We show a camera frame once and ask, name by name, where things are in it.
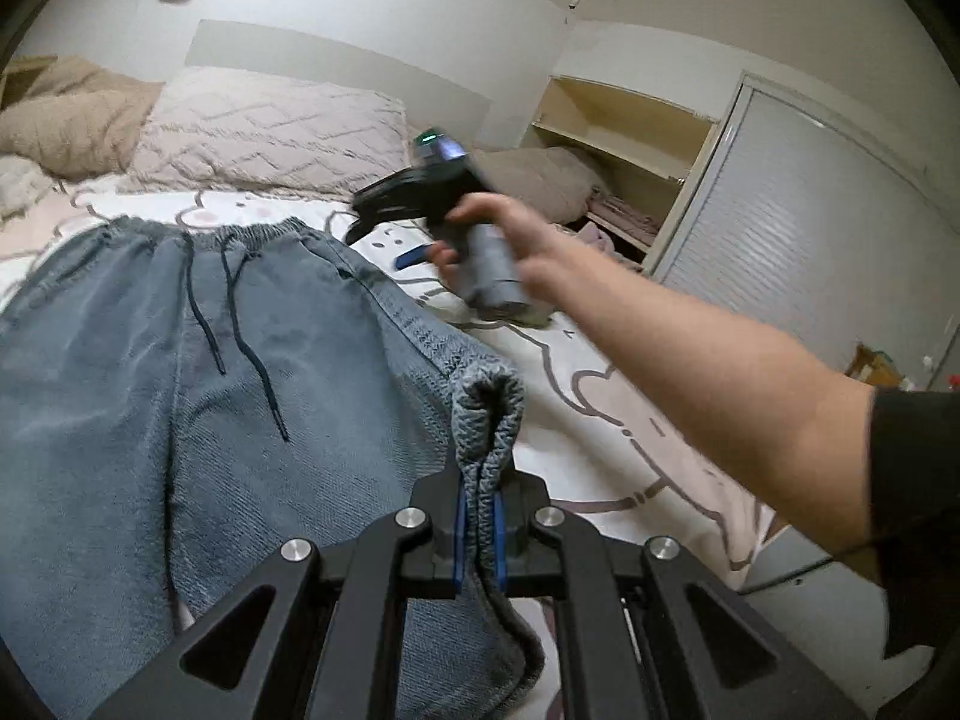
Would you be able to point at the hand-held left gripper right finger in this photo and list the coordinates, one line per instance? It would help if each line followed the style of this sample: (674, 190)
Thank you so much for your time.
(501, 549)

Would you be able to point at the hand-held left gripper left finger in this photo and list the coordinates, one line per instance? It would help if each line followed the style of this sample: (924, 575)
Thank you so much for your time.
(456, 540)

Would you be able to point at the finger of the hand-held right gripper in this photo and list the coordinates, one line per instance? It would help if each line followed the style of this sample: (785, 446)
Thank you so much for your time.
(412, 258)

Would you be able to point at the person's right forearm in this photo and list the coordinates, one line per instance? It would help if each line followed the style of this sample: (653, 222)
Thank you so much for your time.
(712, 390)

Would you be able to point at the person's right hand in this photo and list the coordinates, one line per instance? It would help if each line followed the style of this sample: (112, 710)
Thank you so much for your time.
(540, 247)

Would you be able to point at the beige cushion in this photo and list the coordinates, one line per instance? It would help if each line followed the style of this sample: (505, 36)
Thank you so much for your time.
(540, 180)

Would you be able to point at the folded pink cloth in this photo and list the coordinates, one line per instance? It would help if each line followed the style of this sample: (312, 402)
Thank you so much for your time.
(626, 214)

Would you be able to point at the printed white bed sheet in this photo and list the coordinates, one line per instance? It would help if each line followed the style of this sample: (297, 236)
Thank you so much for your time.
(600, 420)

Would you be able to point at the white textured pillow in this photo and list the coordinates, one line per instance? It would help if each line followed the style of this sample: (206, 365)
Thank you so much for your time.
(262, 131)

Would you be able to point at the cream open shelf unit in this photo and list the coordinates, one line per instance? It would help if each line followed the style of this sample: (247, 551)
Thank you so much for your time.
(637, 127)

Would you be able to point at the white headboard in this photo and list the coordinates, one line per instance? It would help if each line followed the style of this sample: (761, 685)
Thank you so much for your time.
(337, 60)

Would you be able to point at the white sliding wardrobe door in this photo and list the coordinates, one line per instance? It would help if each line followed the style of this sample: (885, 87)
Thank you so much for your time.
(802, 232)

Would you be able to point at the beige fluffy blanket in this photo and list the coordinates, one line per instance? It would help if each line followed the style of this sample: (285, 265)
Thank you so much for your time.
(67, 120)

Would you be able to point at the brown cardboard box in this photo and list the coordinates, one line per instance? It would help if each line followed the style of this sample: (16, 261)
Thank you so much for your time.
(874, 364)

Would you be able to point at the person's black sleeve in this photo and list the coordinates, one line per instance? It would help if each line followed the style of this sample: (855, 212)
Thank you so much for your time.
(919, 510)

